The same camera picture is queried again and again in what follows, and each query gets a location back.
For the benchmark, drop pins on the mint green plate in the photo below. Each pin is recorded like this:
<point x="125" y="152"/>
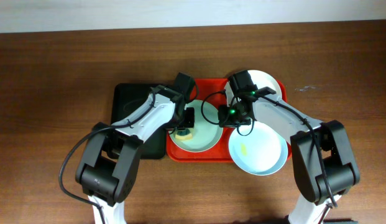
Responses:
<point x="206" y="132"/>

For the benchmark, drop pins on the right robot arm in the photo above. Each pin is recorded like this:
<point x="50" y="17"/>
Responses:
<point x="324" y="165"/>

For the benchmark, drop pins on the white cream plate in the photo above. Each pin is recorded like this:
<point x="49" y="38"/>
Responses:
<point x="261" y="79"/>

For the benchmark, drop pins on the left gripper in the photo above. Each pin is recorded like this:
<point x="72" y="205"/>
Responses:
<point x="190" y="122"/>

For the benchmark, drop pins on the red plastic tray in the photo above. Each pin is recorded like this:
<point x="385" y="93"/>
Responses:
<point x="218" y="153"/>

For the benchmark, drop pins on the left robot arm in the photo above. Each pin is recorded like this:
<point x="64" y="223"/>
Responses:
<point x="109" y="164"/>

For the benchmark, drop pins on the black plastic tray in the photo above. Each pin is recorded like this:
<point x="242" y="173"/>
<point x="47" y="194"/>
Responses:
<point x="127" y="98"/>

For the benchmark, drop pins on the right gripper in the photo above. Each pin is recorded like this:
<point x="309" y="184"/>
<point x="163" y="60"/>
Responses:
<point x="224" y="121"/>

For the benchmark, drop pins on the light blue plate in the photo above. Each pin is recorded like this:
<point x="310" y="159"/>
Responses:
<point x="258" y="149"/>

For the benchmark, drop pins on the green yellow sponge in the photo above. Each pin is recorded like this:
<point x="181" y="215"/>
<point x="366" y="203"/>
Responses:
<point x="184" y="134"/>

